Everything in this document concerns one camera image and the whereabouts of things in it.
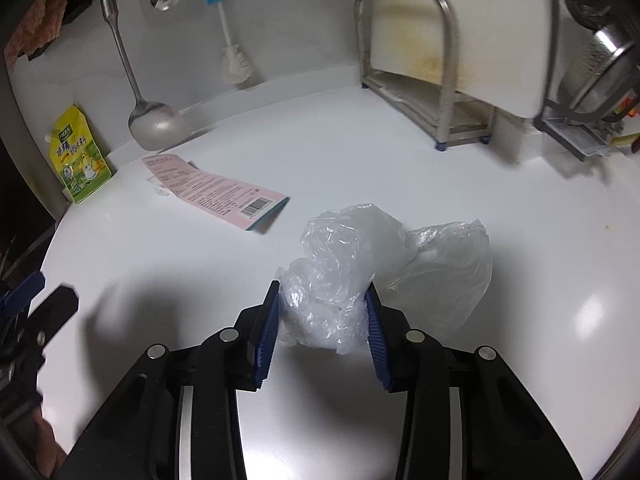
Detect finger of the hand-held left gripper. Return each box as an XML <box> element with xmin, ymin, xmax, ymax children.
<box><xmin>0</xmin><ymin>271</ymin><xmax>45</xmax><ymax>317</ymax></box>
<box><xmin>22</xmin><ymin>285</ymin><xmax>80</xmax><ymax>350</ymax></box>

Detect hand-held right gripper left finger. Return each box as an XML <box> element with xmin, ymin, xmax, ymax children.
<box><xmin>56</xmin><ymin>280</ymin><xmax>281</xmax><ymax>480</ymax></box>

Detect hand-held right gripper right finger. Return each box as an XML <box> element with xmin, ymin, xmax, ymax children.
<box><xmin>364</xmin><ymin>282</ymin><xmax>583</xmax><ymax>480</ymax></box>

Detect clear plastic bag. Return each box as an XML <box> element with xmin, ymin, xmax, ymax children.
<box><xmin>274</xmin><ymin>203</ymin><xmax>493</xmax><ymax>356</ymax></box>

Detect person's left hand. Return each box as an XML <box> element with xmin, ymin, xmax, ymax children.
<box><xmin>34</xmin><ymin>405</ymin><xmax>68</xmax><ymax>478</ymax></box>

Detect yellow green seasoning pouch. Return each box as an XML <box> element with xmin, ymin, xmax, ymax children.
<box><xmin>47</xmin><ymin>105</ymin><xmax>117</xmax><ymax>205</ymax></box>

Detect pink paper box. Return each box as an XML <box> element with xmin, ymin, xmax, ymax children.
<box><xmin>141</xmin><ymin>154</ymin><xmax>291</xmax><ymax>233</ymax></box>

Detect large metal ladle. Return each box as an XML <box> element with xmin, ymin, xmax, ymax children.
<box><xmin>96</xmin><ymin>0</ymin><xmax>193</xmax><ymax>152</ymax></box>

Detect metal cutting board rack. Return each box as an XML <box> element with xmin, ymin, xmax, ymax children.
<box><xmin>354</xmin><ymin>0</ymin><xmax>497</xmax><ymax>152</ymax></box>

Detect orange patterned cloth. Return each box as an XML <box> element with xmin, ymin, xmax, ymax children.
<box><xmin>4</xmin><ymin>0</ymin><xmax>68</xmax><ymax>73</ymax></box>

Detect white bottle brush blue grip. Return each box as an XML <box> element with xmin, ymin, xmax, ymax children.
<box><xmin>202</xmin><ymin>0</ymin><xmax>253</xmax><ymax>86</ymax></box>

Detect dark metal dish rack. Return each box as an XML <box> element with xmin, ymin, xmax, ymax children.
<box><xmin>532</xmin><ymin>0</ymin><xmax>640</xmax><ymax>163</ymax></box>

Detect white cutting board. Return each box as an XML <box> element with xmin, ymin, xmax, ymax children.
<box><xmin>370</xmin><ymin>0</ymin><xmax>558</xmax><ymax>118</ymax></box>

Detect stainless steel colander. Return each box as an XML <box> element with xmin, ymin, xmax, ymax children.
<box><xmin>557</xmin><ymin>25</ymin><xmax>640</xmax><ymax>121</ymax></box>

